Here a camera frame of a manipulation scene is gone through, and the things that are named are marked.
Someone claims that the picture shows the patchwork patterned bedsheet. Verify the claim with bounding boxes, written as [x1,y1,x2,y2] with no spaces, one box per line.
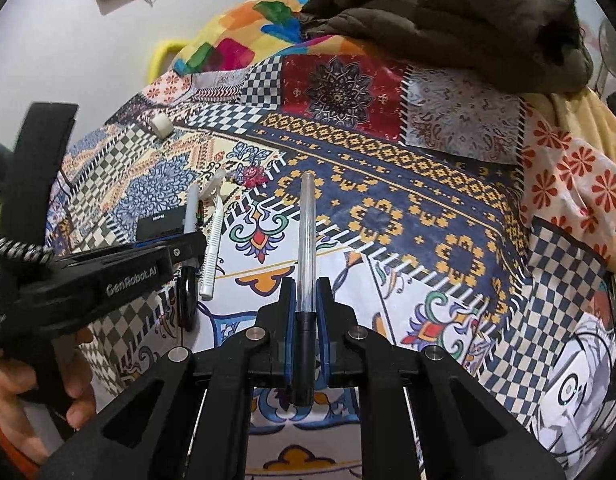
[45,35,616,480]

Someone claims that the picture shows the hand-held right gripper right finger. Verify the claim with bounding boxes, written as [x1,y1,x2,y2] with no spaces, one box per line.
[315,276,569,480]

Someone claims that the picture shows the yellow colour-block blanket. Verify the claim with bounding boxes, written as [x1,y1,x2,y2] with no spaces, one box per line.
[170,0,616,276]

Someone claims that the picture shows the white standing fan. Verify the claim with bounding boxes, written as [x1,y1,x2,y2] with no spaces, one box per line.
[595,17,616,86]

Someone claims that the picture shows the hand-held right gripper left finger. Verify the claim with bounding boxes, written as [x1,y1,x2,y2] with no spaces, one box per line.
[38,277,296,480]

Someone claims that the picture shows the small black box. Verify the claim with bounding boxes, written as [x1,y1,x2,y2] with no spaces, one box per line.
[136,210,186,242]

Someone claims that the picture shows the person's left hand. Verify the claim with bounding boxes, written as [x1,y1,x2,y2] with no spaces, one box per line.
[0,330,96,466]

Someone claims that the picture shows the brown padded jacket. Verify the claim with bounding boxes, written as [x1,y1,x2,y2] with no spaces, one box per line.
[299,0,594,95]

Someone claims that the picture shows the clear pen with black cap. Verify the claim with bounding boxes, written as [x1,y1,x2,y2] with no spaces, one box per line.
[293,171,316,407]

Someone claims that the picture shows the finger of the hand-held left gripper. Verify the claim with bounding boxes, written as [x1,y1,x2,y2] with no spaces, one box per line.
[135,232,207,271]

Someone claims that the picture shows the black cylindrical tube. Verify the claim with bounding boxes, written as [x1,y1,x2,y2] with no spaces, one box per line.
[177,265,200,332]

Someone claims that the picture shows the person's left forearm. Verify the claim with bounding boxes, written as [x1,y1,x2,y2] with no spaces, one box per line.
[0,400,39,478]

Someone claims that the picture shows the yellow foam tube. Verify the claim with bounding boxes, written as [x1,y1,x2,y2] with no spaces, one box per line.
[147,37,189,83]

